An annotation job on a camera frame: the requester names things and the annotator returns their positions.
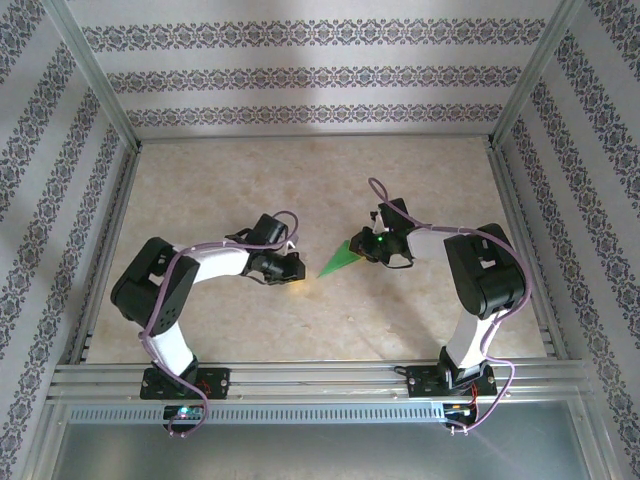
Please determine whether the green paper sheet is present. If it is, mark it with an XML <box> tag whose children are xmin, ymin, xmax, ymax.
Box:
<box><xmin>315</xmin><ymin>238</ymin><xmax>362</xmax><ymax>280</ymax></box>

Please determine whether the grey metal panel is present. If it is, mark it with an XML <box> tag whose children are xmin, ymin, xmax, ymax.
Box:
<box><xmin>49</xmin><ymin>422</ymin><xmax>594</xmax><ymax>480</ymax></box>

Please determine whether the long aluminium mounting rail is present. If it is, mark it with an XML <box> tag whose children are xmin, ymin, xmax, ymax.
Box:
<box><xmin>47</xmin><ymin>362</ymin><xmax>594</xmax><ymax>401</ymax></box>

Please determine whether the aluminium side rail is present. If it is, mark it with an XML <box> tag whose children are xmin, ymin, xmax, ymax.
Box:
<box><xmin>67</xmin><ymin>142</ymin><xmax>144</xmax><ymax>365</ymax></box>
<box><xmin>485</xmin><ymin>139</ymin><xmax>571</xmax><ymax>361</ymax></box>

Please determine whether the thin aluminium cross rail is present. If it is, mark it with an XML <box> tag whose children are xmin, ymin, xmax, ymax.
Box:
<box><xmin>135</xmin><ymin>132</ymin><xmax>496</xmax><ymax>142</ymax></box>

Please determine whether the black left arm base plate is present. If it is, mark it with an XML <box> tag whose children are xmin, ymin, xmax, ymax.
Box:
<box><xmin>139</xmin><ymin>367</ymin><xmax>232</xmax><ymax>401</ymax></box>

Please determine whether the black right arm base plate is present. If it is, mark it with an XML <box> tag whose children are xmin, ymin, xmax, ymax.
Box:
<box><xmin>407</xmin><ymin>364</ymin><xmax>497</xmax><ymax>400</ymax></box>

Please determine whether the slotted grey cable duct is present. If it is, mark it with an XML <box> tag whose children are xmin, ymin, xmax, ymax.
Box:
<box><xmin>67</xmin><ymin>403</ymin><xmax>446</xmax><ymax>425</ymax></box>

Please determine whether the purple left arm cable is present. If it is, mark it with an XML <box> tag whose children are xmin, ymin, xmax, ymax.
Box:
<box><xmin>139</xmin><ymin>208</ymin><xmax>302</xmax><ymax>440</ymax></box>

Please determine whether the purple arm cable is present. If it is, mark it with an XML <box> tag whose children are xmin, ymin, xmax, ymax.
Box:
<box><xmin>139</xmin><ymin>208</ymin><xmax>302</xmax><ymax>440</ymax></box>
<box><xmin>367</xmin><ymin>177</ymin><xmax>532</xmax><ymax>435</ymax></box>

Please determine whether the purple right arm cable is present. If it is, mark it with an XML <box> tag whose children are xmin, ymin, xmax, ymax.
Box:
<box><xmin>367</xmin><ymin>177</ymin><xmax>532</xmax><ymax>435</ymax></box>

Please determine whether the aluminium frame post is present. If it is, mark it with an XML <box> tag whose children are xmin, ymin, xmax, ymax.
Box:
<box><xmin>489</xmin><ymin>0</ymin><xmax>586</xmax><ymax>149</ymax></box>
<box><xmin>42</xmin><ymin>0</ymin><xmax>142</xmax><ymax>151</ymax></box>

